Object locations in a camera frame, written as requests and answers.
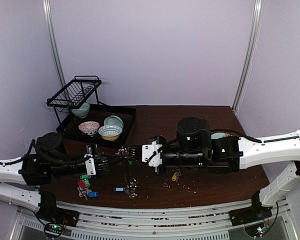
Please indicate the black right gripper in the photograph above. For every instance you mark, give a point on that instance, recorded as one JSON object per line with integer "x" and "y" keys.
{"x": 162, "y": 170}

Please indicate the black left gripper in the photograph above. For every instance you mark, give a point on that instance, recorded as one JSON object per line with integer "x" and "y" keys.
{"x": 107, "y": 156}

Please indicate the blue key tag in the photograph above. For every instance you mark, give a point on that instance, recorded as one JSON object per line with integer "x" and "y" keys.
{"x": 119, "y": 189}
{"x": 93, "y": 194}

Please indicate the yellow key tag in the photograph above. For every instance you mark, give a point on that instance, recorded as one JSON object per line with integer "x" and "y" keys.
{"x": 177, "y": 174}

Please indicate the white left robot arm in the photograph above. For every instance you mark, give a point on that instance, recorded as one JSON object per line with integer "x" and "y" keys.
{"x": 45, "y": 159}

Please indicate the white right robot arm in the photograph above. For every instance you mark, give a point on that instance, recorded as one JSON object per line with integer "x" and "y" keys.
{"x": 195, "y": 147}

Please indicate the silver keys bunch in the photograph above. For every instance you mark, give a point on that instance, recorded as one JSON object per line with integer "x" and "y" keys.
{"x": 83, "y": 192}

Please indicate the yellow blue patterned bowl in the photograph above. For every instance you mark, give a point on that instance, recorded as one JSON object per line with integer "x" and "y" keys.
{"x": 110, "y": 132}

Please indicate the light blue bowl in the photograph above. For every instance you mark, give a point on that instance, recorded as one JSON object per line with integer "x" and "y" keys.
{"x": 114, "y": 120}

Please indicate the red patterned bowl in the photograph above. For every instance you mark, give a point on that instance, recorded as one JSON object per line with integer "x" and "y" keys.
{"x": 89, "y": 128}

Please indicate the celadon green bowl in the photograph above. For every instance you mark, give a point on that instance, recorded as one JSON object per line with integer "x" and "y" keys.
{"x": 82, "y": 111}

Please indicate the light blue flower plate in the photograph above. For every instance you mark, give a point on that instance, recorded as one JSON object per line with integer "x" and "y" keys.
{"x": 218, "y": 135}

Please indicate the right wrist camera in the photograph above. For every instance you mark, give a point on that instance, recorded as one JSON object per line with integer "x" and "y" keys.
{"x": 151, "y": 153}

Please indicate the black wire dish rack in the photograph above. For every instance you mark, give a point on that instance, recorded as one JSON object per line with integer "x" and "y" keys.
{"x": 72, "y": 96}

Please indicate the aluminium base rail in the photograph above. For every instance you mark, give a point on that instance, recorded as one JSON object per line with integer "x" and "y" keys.
{"x": 187, "y": 223}

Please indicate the left aluminium wall post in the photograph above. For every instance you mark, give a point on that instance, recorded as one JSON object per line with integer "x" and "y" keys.
{"x": 53, "y": 43}

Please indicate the aluminium wall post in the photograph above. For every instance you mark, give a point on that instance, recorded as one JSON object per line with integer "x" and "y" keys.
{"x": 53, "y": 43}
{"x": 251, "y": 47}

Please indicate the right aluminium wall post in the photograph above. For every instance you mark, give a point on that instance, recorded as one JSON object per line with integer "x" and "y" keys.
{"x": 251, "y": 47}

